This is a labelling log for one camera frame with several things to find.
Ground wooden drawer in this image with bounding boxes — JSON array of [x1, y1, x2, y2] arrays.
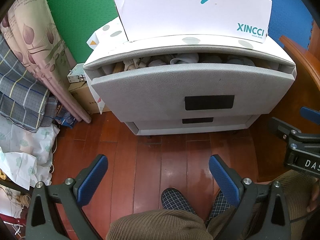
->
[[92, 63, 297, 122]]

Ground pale green underwear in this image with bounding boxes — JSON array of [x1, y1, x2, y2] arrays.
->
[[170, 53, 199, 64]]

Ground lower grey drawer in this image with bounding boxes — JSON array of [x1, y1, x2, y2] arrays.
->
[[125, 115, 259, 136]]

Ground person right hand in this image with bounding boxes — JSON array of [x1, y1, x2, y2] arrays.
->
[[306, 182, 319, 212]]

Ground plaid slipper right foot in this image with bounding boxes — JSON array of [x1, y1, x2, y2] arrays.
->
[[206, 190, 231, 225]]

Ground plaid slipper foot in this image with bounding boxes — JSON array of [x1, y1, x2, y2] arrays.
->
[[161, 187, 196, 214], [206, 190, 231, 225]]

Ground plaid slipper left foot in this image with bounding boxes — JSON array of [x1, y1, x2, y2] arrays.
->
[[161, 187, 196, 214]]

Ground blue snack packet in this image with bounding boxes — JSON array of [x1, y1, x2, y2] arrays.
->
[[54, 109, 76, 128]]

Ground white floral bedding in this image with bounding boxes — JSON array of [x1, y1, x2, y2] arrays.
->
[[0, 116, 60, 190]]

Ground brown cardboard box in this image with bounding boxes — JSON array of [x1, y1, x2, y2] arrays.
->
[[68, 81, 99, 114]]

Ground light blue rolled socks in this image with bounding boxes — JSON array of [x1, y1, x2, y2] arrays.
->
[[226, 55, 255, 67]]

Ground grey plaid blanket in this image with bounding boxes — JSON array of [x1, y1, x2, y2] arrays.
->
[[1, 36, 57, 132]]

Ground small patterned box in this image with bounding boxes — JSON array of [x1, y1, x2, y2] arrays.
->
[[67, 63, 86, 83]]

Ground beige bundled bra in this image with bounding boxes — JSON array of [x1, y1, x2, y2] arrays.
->
[[112, 57, 151, 74]]

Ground white paper with triangle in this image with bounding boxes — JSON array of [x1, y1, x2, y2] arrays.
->
[[86, 29, 103, 50]]

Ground floral pink curtain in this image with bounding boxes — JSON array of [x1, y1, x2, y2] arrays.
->
[[1, 0, 91, 123]]

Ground wooden chair frame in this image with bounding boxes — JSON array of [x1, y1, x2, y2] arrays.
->
[[279, 21, 320, 92]]

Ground brown corduroy right leg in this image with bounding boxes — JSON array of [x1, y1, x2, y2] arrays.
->
[[207, 170, 317, 239]]

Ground brown corduroy leg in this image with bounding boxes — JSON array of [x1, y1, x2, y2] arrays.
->
[[106, 210, 213, 239], [207, 170, 317, 239]]

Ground brown corduroy left leg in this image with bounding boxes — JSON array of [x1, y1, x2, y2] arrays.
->
[[106, 210, 213, 239]]

